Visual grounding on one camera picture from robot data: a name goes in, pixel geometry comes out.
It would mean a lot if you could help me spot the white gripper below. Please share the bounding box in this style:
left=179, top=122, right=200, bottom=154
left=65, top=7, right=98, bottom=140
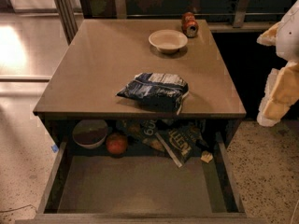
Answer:
left=257, top=0, right=299, bottom=127

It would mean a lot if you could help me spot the blue chip bag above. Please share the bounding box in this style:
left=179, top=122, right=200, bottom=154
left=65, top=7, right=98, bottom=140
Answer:
left=117, top=73, right=189, bottom=114

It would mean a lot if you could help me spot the dark kettle chip bag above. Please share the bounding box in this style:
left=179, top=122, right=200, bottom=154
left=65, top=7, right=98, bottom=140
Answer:
left=155, top=122, right=207, bottom=168

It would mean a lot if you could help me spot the green snack bag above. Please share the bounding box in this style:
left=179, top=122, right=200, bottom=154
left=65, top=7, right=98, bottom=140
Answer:
left=116, top=119, right=165, bottom=152

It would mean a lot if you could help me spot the white bowl in drawer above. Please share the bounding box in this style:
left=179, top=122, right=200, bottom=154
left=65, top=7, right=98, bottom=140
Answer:
left=72, top=119, right=108, bottom=149

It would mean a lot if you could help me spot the open top drawer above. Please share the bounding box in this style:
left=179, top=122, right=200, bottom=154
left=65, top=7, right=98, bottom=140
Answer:
left=16, top=134, right=266, bottom=224

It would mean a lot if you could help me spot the orange soda can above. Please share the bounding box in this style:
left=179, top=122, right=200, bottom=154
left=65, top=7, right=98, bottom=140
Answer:
left=181, top=12, right=198, bottom=38

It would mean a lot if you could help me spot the white bowl on table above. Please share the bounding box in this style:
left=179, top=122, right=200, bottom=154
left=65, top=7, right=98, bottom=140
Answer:
left=149, top=30, right=188, bottom=54

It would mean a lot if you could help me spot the red apple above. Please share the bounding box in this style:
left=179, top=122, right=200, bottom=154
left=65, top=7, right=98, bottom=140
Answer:
left=106, top=133, right=128, bottom=155

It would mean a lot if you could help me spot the small blue tape piece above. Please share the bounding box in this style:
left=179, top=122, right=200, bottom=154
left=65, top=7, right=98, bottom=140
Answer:
left=51, top=145, right=59, bottom=153

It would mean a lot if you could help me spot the wooden shelf frame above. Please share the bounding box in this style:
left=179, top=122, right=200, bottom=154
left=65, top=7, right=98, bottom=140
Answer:
left=80, top=0, right=296, bottom=32

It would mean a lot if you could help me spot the thin floor cable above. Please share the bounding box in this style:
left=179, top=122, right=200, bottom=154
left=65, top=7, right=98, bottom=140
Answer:
left=0, top=203, right=38, bottom=214

